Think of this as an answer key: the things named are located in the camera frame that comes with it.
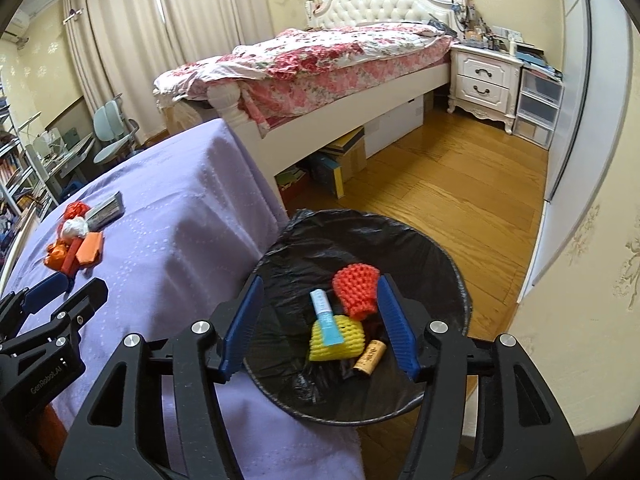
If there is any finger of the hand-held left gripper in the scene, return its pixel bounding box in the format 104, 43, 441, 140
0, 272, 76, 333
0, 277, 109, 361

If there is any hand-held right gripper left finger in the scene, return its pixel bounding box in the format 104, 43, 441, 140
70, 275, 266, 480

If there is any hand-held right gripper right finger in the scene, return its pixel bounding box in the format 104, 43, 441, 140
376, 274, 586, 480

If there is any orange shiny wrapper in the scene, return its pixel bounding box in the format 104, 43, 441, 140
44, 241, 71, 271

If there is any red cylindrical tube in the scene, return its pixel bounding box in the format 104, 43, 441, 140
62, 239, 83, 277

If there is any tan printed cork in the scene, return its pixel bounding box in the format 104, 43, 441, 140
352, 340, 388, 376

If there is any yellow foam fruit net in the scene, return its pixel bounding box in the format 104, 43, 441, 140
308, 314, 367, 362

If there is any orange paper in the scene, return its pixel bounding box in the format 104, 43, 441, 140
76, 231, 105, 267

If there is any red foam fruit net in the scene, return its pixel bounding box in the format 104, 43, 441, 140
332, 261, 383, 321

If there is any white paper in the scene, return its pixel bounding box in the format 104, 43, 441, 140
59, 218, 90, 240

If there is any white and blue tube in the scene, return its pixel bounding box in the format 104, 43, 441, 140
309, 289, 347, 347

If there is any trash bin with black bag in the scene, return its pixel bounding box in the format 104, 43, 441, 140
242, 208, 473, 428

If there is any grey blister pack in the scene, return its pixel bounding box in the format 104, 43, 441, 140
85, 192, 125, 225

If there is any orange clothing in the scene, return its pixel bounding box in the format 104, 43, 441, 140
37, 400, 68, 461

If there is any white low cabinet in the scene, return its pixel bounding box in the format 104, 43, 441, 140
0, 207, 41, 291

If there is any purple tablecloth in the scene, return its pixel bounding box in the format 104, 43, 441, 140
0, 117, 366, 480

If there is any white bookshelf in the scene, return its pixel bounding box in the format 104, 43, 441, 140
0, 75, 56, 261

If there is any study desk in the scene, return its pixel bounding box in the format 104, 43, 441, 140
27, 127, 98, 201

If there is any stack of colourful books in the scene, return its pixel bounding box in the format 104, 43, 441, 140
275, 167, 308, 206

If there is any blue and yellow box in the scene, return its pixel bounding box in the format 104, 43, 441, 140
305, 152, 347, 199

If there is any light blue desk chair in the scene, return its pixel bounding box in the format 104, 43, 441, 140
92, 92, 143, 166

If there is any cardboard box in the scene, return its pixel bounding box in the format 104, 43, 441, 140
322, 127, 368, 183

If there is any white storage box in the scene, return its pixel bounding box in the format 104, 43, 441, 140
362, 92, 426, 161

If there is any beige curtain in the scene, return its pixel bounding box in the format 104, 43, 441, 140
62, 0, 173, 146
150, 0, 276, 68

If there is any white air conditioner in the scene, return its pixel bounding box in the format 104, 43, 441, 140
0, 12, 31, 43

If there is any white nightstand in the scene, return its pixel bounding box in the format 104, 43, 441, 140
446, 42, 523, 136

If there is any clear plastic drawer unit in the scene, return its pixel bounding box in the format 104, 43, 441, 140
512, 65, 566, 150

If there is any floral duvet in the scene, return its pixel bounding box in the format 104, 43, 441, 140
152, 22, 453, 126

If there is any stack of books and papers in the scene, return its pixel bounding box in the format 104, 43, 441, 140
515, 42, 563, 81

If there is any wardrobe sliding door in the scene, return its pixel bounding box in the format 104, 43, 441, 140
542, 0, 633, 203

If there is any group of small bottles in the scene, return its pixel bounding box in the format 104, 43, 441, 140
452, 10, 523, 53

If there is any white bed with tufted headboard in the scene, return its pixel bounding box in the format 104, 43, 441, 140
152, 0, 483, 196

